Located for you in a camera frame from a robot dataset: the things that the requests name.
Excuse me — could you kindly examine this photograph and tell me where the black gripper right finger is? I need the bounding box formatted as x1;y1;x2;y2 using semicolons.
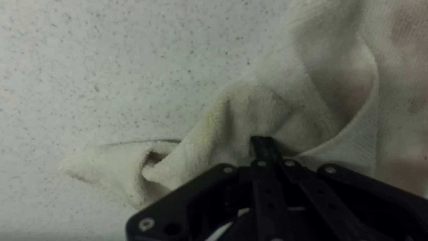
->
266;135;428;241

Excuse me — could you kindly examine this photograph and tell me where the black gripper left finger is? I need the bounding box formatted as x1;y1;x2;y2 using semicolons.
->
126;135;288;241

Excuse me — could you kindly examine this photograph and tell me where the cream stained cloth towel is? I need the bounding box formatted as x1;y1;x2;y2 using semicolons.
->
59;0;428;211

